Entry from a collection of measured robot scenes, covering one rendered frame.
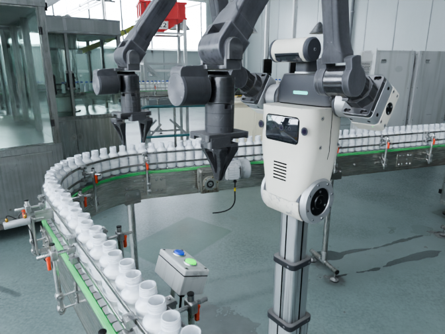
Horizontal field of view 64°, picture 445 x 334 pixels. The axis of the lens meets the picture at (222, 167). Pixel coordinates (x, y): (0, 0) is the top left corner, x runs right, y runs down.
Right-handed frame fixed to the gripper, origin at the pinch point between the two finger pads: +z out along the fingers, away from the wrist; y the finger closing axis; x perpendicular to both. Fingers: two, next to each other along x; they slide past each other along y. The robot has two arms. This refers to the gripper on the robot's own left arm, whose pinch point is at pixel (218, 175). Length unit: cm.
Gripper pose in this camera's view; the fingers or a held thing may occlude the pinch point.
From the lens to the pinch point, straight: 71.8
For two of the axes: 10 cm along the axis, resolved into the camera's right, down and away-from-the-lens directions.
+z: -0.2, 9.7, 2.5
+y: 8.1, -1.3, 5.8
